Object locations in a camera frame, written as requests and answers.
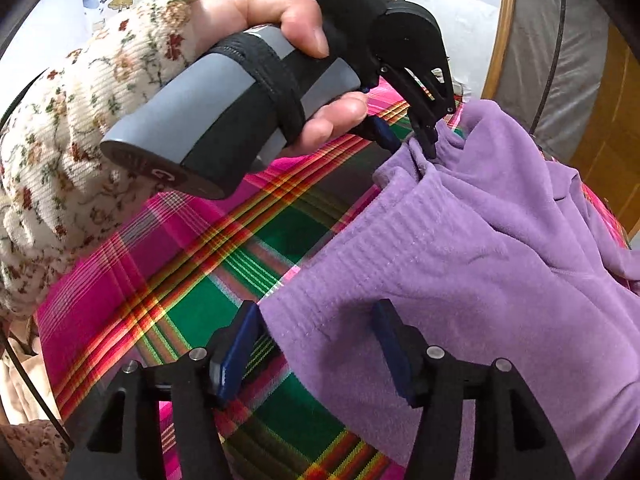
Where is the grey plastic sheet curtain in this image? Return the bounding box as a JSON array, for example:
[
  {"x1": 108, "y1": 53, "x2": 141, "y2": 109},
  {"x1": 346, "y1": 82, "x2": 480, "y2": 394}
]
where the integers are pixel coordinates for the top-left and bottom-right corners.
[{"x1": 495, "y1": 0, "x2": 622, "y2": 162}]

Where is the person's left hand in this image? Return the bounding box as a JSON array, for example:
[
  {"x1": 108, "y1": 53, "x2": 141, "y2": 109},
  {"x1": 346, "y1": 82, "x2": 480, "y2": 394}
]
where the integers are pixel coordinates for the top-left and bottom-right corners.
[{"x1": 192, "y1": 0, "x2": 372, "y2": 157}]

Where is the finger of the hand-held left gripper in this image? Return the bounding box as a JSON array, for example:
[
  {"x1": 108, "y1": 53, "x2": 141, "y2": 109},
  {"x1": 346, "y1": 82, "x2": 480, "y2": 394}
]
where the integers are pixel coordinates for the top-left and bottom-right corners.
[
  {"x1": 380, "y1": 54, "x2": 457, "y2": 157},
  {"x1": 350, "y1": 115, "x2": 402, "y2": 153}
]

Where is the wooden door frame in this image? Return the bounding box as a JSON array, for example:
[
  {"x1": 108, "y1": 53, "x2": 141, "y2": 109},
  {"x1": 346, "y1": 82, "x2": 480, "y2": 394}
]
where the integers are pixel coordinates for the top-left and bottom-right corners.
[{"x1": 481, "y1": 0, "x2": 517, "y2": 102}]

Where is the black cable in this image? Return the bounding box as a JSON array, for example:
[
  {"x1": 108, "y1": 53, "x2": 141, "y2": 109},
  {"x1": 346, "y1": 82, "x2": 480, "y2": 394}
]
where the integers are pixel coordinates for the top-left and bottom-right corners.
[{"x1": 0, "y1": 329, "x2": 77, "y2": 455}]

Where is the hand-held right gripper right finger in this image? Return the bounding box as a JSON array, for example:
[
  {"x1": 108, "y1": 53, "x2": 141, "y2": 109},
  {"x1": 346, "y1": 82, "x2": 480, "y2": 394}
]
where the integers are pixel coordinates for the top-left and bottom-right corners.
[{"x1": 370, "y1": 299, "x2": 576, "y2": 480}]

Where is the wooden door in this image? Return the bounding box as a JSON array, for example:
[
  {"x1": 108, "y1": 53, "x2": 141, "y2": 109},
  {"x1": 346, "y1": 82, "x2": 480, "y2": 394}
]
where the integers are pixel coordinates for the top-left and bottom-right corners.
[{"x1": 570, "y1": 35, "x2": 640, "y2": 242}]

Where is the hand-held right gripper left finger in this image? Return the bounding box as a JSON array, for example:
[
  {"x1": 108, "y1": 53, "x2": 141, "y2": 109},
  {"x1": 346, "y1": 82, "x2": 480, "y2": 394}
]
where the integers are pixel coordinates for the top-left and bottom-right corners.
[{"x1": 72, "y1": 300, "x2": 263, "y2": 480}]

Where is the pink green plaid blanket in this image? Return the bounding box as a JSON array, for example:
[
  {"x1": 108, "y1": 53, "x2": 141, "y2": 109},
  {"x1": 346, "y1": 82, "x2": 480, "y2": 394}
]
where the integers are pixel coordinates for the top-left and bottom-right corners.
[{"x1": 34, "y1": 77, "x2": 632, "y2": 480}]

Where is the purple fleece garment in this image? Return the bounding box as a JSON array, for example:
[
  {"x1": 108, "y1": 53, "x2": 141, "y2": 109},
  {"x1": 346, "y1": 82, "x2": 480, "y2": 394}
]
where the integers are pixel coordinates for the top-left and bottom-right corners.
[{"x1": 259, "y1": 99, "x2": 640, "y2": 480}]

